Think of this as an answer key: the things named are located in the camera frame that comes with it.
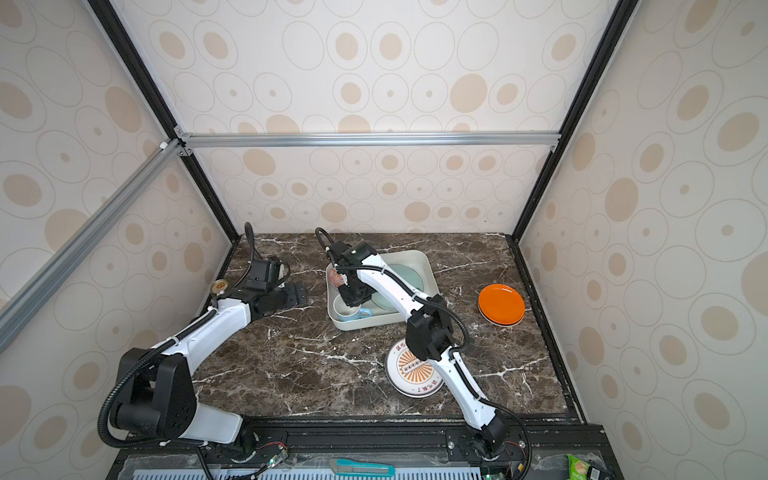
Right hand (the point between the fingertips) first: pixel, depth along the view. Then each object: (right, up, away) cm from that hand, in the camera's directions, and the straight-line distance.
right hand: (357, 301), depth 92 cm
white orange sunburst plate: (+16, -20, -8) cm, 27 cm away
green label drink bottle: (-43, +5, 0) cm, 43 cm away
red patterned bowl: (-8, +7, +9) cm, 14 cm away
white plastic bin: (+18, +11, +12) cm, 24 cm away
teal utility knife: (+1, -36, -22) cm, 43 cm away
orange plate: (+46, -2, +5) cm, 47 cm away
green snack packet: (+54, -36, -23) cm, 69 cm away
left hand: (-17, +5, -3) cm, 18 cm away
